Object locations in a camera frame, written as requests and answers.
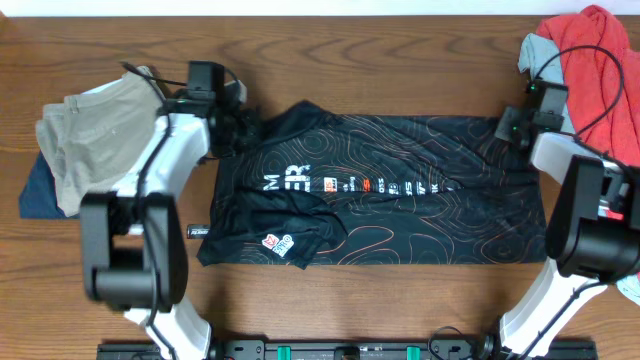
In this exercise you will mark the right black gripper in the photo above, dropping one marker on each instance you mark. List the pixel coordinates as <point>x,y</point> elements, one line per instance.
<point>511,129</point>

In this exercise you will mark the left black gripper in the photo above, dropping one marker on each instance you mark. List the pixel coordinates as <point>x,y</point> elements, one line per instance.
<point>232,132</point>

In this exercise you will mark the black printed cycling jersey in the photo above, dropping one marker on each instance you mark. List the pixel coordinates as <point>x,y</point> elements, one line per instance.
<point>320,188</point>

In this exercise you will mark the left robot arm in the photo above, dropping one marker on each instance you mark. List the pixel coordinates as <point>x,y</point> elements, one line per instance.
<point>133,251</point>

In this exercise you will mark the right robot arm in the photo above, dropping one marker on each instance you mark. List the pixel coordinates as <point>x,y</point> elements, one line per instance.
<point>591,240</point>

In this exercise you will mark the red garment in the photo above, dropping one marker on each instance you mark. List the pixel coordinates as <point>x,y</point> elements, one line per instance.
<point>602,73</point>

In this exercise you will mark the folded beige trousers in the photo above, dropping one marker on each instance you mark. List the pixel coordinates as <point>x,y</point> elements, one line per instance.
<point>91,140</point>

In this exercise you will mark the folded navy blue garment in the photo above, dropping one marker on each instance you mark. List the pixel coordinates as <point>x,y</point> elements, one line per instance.
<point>38,198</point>

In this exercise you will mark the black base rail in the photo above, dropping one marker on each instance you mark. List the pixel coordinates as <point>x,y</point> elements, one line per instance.
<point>440,347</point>

